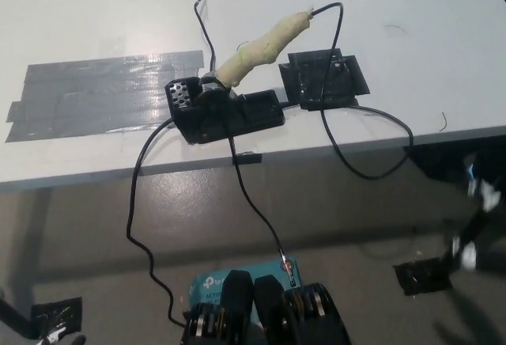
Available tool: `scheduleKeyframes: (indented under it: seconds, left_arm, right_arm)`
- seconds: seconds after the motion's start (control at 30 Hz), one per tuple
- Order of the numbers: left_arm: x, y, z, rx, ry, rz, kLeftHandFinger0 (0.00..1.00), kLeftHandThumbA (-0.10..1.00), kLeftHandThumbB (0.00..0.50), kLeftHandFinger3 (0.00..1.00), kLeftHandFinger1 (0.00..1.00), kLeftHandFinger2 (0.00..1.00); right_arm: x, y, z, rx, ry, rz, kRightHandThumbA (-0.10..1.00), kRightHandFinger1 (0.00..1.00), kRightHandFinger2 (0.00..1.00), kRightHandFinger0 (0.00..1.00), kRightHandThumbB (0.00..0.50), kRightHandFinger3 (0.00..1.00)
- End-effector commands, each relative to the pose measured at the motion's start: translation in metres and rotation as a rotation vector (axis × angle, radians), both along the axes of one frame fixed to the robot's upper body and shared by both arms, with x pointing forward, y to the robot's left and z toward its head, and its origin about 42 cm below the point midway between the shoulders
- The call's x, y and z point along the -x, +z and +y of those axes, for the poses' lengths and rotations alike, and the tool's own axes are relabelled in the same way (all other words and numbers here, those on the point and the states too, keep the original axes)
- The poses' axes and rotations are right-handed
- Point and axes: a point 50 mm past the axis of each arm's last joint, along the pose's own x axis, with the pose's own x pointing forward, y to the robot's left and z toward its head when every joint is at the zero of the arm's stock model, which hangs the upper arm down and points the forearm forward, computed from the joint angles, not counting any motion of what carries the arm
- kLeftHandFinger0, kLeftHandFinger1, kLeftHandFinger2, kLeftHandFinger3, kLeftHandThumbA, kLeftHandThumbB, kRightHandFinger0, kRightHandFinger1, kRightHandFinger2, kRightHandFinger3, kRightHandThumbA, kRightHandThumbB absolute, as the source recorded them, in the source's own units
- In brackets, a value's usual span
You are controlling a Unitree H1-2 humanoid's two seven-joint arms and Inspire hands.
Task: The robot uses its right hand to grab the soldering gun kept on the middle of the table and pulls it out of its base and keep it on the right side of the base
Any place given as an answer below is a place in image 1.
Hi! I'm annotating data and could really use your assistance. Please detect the black square tape patch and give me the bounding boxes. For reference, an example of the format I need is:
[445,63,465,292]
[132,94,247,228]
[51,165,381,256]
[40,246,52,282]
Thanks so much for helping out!
[278,47,372,112]

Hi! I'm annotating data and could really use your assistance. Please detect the black soldering iron power cable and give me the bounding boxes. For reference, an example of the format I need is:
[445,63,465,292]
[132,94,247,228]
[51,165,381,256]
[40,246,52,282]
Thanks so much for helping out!
[278,2,415,181]

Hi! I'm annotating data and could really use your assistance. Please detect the black table foot bar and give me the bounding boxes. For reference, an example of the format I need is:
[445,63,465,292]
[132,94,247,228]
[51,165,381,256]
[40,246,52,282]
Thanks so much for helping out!
[0,287,36,340]

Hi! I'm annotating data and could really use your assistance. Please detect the teal tp-link router box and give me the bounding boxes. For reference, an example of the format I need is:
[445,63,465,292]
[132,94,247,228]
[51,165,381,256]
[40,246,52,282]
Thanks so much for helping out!
[186,256,304,322]

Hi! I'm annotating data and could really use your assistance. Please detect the black slanted table leg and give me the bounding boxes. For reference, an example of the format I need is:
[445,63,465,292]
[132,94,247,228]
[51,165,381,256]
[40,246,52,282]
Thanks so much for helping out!
[434,202,491,275]

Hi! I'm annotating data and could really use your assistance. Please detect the grey table leg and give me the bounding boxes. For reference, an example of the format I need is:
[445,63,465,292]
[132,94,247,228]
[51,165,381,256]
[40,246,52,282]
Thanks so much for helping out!
[19,188,55,298]

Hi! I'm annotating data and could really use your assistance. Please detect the long black base cable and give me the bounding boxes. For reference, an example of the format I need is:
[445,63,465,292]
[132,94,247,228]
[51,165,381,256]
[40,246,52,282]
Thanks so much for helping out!
[125,119,189,328]

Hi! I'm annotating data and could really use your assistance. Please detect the black cable with metal connector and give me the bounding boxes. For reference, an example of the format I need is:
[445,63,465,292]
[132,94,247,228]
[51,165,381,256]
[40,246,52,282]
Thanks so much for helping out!
[221,115,297,289]

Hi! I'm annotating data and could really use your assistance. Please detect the black floor tape patch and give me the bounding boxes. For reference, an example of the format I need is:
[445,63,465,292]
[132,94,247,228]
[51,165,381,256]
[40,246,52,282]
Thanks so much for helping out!
[392,256,454,298]
[30,296,83,340]

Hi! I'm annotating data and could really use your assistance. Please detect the black table frame bracket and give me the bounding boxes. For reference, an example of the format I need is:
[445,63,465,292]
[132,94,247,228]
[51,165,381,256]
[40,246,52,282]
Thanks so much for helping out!
[403,125,506,188]

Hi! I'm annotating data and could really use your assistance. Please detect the black robot torso blocks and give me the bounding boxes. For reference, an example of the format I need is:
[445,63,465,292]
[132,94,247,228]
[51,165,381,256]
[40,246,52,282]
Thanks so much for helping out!
[179,268,353,345]

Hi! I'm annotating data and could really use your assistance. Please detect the grey duct tape patch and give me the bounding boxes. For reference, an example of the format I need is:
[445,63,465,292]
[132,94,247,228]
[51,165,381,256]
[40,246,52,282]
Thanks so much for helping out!
[5,49,206,145]

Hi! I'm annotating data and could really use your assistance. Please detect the black soldering iron stand base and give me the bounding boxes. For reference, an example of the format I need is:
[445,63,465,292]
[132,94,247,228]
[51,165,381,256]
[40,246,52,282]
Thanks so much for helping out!
[164,70,286,146]

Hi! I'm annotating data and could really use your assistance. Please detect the thin black wire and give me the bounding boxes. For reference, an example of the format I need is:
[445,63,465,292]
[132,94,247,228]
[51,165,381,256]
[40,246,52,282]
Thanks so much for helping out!
[194,0,217,75]

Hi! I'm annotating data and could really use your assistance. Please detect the soldering iron with tape-wrapped handle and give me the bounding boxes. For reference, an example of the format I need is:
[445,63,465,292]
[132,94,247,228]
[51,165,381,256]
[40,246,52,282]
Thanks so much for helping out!
[199,7,316,103]

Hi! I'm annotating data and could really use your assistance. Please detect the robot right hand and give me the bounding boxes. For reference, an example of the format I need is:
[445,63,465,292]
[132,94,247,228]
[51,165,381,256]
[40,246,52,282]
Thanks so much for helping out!
[446,153,506,275]

